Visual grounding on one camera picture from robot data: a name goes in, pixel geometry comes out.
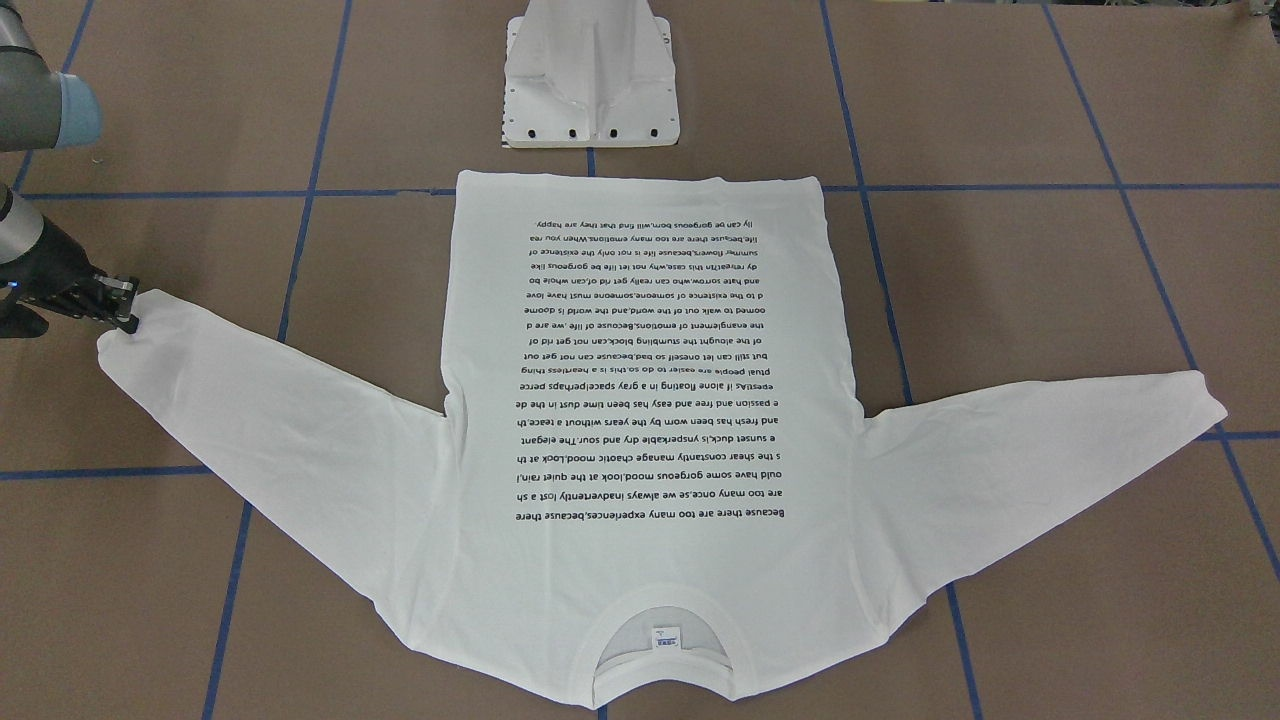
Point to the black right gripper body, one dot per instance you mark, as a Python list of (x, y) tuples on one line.
[(52, 268)]

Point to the white long sleeve printed shirt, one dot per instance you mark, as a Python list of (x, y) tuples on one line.
[(652, 464)]

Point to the white camera post with base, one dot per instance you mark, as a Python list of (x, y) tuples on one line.
[(589, 74)]

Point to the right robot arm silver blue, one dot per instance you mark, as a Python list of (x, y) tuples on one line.
[(43, 109)]

